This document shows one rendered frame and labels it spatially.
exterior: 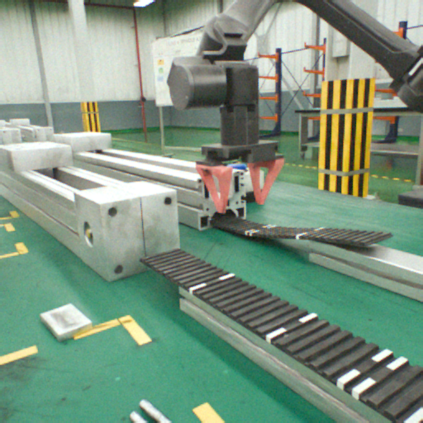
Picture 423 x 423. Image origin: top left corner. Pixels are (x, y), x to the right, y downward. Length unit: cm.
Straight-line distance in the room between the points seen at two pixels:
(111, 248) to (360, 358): 30
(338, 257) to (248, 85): 26
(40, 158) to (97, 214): 40
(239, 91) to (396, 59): 44
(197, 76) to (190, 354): 34
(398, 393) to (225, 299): 15
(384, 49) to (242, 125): 44
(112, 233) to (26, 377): 18
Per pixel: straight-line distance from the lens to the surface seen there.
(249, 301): 36
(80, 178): 75
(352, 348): 31
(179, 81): 56
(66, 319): 42
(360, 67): 393
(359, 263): 49
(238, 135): 59
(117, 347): 38
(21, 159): 86
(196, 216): 65
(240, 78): 59
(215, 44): 63
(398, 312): 44
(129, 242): 49
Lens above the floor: 98
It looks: 15 degrees down
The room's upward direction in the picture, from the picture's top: 3 degrees counter-clockwise
